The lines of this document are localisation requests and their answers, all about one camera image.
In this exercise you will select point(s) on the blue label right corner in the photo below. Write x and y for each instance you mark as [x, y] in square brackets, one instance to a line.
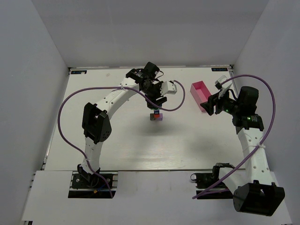
[219, 69]

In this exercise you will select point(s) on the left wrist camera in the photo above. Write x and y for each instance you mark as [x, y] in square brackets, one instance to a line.
[168, 87]

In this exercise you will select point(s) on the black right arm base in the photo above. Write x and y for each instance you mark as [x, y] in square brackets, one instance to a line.
[205, 179]

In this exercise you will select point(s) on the blue label corner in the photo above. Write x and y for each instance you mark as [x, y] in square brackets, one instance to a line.
[79, 72]
[219, 69]

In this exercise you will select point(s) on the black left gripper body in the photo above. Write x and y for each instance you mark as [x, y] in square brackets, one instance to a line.
[156, 102]

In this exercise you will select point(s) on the blue label left corner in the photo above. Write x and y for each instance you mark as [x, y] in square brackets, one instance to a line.
[79, 72]

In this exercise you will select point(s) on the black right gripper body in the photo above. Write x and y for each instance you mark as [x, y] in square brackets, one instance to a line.
[211, 103]

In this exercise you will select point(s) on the purple wood cube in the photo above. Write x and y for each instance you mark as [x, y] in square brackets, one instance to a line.
[161, 117]

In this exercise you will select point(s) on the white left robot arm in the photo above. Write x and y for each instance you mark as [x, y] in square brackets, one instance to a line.
[96, 117]

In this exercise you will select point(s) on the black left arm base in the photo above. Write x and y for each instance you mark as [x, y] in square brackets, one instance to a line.
[80, 188]

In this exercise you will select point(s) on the olive grey wood cube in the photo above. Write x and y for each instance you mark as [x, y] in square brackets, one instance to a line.
[152, 116]

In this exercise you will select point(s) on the pink plastic box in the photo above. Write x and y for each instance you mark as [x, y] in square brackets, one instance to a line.
[200, 93]

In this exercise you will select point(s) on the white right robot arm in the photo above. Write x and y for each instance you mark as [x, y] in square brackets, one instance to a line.
[257, 193]

